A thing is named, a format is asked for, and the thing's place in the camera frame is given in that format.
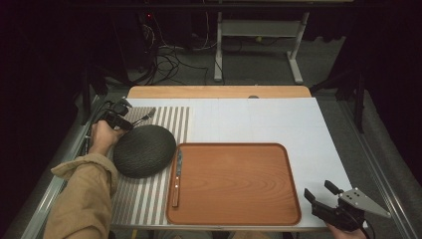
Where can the white metal desk frame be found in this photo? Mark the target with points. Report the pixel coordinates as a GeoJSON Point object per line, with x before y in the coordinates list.
{"type": "Point", "coordinates": [260, 28]}

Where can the person's right hand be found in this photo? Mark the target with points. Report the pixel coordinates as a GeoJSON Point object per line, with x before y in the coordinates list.
{"type": "Point", "coordinates": [348, 235]}

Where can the brown wooden tray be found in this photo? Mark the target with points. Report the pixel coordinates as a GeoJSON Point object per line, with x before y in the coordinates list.
{"type": "Point", "coordinates": [232, 186]}

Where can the aluminium floor rail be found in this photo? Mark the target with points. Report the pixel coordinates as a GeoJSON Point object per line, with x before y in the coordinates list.
{"type": "Point", "coordinates": [381, 179]}
{"type": "Point", "coordinates": [40, 212]}

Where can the black metal stand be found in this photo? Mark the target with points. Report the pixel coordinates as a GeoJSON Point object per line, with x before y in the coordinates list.
{"type": "Point", "coordinates": [358, 99]}
{"type": "Point", "coordinates": [87, 99]}

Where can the striped beige placemat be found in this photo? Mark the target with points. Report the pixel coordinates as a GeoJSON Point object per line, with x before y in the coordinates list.
{"type": "Point", "coordinates": [146, 202]}

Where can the person's left hand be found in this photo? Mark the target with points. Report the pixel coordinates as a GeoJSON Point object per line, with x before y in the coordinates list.
{"type": "Point", "coordinates": [104, 137]}

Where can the dark textured round plate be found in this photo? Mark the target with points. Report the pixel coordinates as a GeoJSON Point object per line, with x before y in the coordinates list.
{"type": "Point", "coordinates": [144, 151]}

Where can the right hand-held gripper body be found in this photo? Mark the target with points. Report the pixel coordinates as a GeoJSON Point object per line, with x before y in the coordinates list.
{"type": "Point", "coordinates": [348, 212]}

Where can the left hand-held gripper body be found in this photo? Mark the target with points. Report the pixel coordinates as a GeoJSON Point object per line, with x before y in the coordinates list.
{"type": "Point", "coordinates": [114, 111]}

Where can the white table sheet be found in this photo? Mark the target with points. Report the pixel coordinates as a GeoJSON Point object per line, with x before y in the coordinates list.
{"type": "Point", "coordinates": [258, 122]}

